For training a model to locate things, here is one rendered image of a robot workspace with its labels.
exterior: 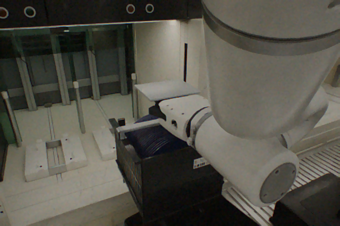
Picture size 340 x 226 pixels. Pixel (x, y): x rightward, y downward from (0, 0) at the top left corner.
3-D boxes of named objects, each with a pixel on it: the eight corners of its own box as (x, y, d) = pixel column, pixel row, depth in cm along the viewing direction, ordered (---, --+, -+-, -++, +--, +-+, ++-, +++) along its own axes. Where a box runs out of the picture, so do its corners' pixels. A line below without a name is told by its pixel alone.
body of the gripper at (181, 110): (182, 154, 42) (155, 126, 52) (229, 141, 47) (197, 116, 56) (184, 115, 39) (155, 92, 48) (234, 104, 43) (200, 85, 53)
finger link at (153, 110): (145, 120, 47) (151, 108, 52) (186, 122, 46) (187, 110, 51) (145, 114, 47) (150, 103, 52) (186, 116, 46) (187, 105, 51)
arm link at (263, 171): (233, 99, 40) (187, 132, 38) (306, 137, 29) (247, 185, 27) (244, 135, 44) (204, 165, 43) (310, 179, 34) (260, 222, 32)
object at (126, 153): (137, 242, 55) (129, 116, 42) (113, 185, 72) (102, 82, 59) (224, 206, 65) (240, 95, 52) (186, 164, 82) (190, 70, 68)
